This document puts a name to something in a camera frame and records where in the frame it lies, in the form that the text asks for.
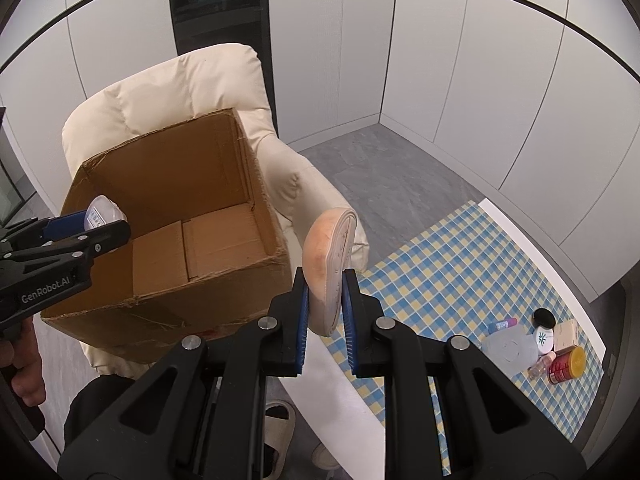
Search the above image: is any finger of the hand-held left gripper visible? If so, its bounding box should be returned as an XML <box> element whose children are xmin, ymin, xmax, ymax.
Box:
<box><xmin>9</xmin><ymin>219</ymin><xmax>132</xmax><ymax>274</ymax></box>
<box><xmin>0</xmin><ymin>212</ymin><xmax>87</xmax><ymax>249</ymax></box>

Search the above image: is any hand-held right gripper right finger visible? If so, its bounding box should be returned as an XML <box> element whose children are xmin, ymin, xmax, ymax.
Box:
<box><xmin>341</xmin><ymin>268</ymin><xmax>587</xmax><ymax>480</ymax></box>

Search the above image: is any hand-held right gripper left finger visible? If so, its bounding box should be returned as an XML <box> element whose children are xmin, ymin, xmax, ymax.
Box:
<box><xmin>57</xmin><ymin>266</ymin><xmax>312</xmax><ymax>480</ymax></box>

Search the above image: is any translucent plastic case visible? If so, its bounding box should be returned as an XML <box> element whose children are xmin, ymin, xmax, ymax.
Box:
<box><xmin>84</xmin><ymin>195</ymin><xmax>128</xmax><ymax>233</ymax></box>

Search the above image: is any peach oval sponge pad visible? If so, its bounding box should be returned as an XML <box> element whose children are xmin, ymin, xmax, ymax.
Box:
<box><xmin>302</xmin><ymin>208</ymin><xmax>358</xmax><ymax>336</ymax></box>

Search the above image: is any brown cardboard box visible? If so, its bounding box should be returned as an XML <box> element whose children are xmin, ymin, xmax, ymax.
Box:
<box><xmin>40</xmin><ymin>107</ymin><xmax>293</xmax><ymax>365</ymax></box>

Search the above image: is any clear plastic container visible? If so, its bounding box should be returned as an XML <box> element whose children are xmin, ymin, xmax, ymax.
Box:
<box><xmin>481</xmin><ymin>325</ymin><xmax>542</xmax><ymax>377</ymax></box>

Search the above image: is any white round compact green print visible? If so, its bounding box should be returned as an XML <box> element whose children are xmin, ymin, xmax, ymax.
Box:
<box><xmin>531</xmin><ymin>327</ymin><xmax>556</xmax><ymax>354</ymax></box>

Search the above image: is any clear bottle pink cap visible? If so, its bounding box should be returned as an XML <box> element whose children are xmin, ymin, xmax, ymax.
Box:
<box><xmin>527</xmin><ymin>351</ymin><xmax>557</xmax><ymax>381</ymax></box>

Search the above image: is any beige carton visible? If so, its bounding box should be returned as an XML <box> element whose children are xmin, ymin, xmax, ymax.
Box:
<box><xmin>552</xmin><ymin>319</ymin><xmax>583</xmax><ymax>353</ymax></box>

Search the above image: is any red jar yellow lid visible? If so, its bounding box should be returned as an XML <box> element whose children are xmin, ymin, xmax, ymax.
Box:
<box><xmin>547</xmin><ymin>346</ymin><xmax>587</xmax><ymax>386</ymax></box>

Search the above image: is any person's left hand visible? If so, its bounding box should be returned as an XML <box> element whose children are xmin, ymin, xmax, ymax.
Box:
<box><xmin>0</xmin><ymin>317</ymin><xmax>44</xmax><ymax>407</ymax></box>

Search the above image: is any black framed glass partition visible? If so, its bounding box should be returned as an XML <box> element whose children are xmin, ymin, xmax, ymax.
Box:
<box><xmin>0</xmin><ymin>107</ymin><xmax>38</xmax><ymax>226</ymax></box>

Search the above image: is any blue yellow checked tablecloth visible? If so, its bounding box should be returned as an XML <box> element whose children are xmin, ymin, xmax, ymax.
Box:
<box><xmin>320</xmin><ymin>199</ymin><xmax>601</xmax><ymax>443</ymax></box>

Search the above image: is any beige slipper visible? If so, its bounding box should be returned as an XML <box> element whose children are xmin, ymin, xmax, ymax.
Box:
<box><xmin>311</xmin><ymin>442</ymin><xmax>346</xmax><ymax>471</ymax></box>
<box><xmin>262</xmin><ymin>400</ymin><xmax>299</xmax><ymax>480</ymax></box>

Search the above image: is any person's leg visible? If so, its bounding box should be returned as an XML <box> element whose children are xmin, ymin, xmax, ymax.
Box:
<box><xmin>62</xmin><ymin>375</ymin><xmax>151</xmax><ymax>461</ymax></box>

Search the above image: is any cream padded armchair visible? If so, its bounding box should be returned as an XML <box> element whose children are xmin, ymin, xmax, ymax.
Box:
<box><xmin>61</xmin><ymin>42</ymin><xmax>371</xmax><ymax>381</ymax></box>

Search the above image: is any dark glass door panel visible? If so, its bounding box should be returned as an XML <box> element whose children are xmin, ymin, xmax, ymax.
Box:
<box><xmin>166</xmin><ymin>0</ymin><xmax>281</xmax><ymax>141</ymax></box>

